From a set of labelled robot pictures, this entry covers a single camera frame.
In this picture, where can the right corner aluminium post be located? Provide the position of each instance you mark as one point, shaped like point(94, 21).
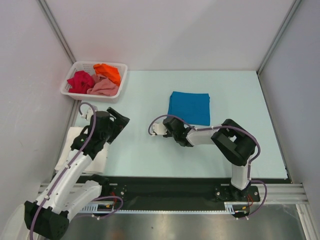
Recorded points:
point(280, 33)

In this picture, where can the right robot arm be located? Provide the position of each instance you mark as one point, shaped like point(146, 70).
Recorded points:
point(237, 145)

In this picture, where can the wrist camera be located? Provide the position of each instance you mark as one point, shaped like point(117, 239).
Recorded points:
point(86, 113)
point(158, 129)

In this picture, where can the orange crumpled t-shirt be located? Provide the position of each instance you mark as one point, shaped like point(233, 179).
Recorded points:
point(108, 71)

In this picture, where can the white plastic basket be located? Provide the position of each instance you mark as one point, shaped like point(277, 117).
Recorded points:
point(87, 66)

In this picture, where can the pink crumpled t-shirt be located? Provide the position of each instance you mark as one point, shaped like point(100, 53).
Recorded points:
point(103, 87)

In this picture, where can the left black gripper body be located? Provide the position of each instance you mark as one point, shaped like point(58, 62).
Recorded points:
point(116, 126)

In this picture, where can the white folded t-shirt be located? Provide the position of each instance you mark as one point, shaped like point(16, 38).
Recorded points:
point(97, 166)

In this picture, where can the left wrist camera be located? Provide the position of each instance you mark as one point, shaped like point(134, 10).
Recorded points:
point(86, 113)

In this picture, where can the magenta crumpled t-shirt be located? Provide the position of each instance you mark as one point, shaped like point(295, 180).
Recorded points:
point(80, 82)

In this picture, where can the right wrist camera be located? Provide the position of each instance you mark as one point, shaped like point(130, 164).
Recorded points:
point(158, 129)

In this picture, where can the aluminium frame rail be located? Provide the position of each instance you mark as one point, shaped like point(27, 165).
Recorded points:
point(276, 193)

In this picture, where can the white slotted cable duct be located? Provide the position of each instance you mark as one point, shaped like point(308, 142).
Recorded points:
point(192, 207)

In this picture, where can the blue t-shirt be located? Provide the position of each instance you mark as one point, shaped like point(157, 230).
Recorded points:
point(193, 108)

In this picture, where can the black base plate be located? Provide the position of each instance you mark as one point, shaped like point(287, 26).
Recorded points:
point(133, 190)

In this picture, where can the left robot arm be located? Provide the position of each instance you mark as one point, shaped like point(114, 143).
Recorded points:
point(50, 214)

